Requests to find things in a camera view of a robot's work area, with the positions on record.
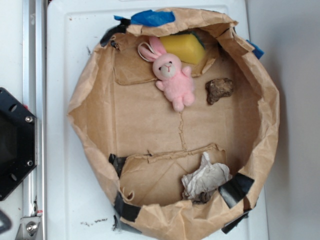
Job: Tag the brown rock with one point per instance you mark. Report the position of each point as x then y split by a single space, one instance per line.
218 88

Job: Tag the blue tape right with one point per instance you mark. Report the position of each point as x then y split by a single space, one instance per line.
257 51

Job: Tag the aluminium extrusion rail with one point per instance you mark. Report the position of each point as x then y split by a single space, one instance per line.
34 96

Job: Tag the brown paper bag container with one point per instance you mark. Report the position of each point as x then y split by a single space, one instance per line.
139 146

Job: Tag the blue tape top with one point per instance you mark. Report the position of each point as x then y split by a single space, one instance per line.
149 18

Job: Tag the metal corner bracket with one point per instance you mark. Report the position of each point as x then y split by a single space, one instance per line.
28 228

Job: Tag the black tape lower right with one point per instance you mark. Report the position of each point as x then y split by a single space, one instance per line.
235 190

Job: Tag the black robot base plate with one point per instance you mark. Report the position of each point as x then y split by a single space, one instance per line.
17 143

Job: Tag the yellow sponge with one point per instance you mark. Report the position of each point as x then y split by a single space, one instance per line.
187 47

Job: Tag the black tape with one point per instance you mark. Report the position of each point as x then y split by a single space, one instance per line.
126 211
235 190

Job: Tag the blue tape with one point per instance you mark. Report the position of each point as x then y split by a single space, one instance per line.
257 51
149 18

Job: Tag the crumpled white tissue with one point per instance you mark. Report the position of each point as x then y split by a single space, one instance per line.
200 185

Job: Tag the black tape lower left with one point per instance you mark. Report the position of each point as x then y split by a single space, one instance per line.
126 211

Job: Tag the pink plush bunny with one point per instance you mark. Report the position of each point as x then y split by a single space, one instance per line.
173 80

